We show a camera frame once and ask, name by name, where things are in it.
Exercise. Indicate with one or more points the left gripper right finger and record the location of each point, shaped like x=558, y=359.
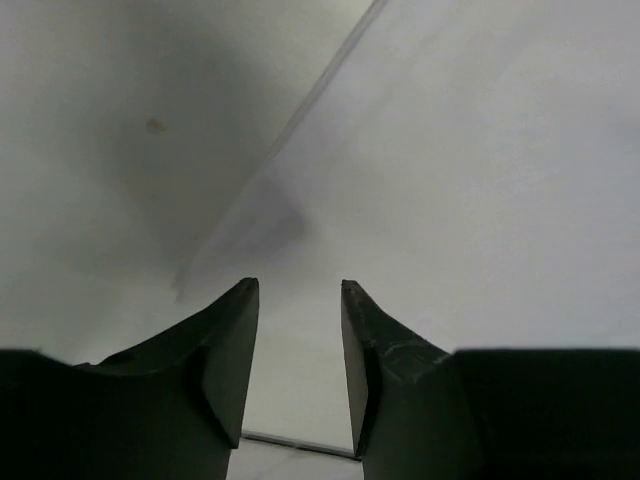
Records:
x=419, y=412

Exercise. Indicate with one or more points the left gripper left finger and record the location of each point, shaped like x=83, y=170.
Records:
x=171, y=407

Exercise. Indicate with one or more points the white t-shirt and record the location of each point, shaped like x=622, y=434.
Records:
x=474, y=166

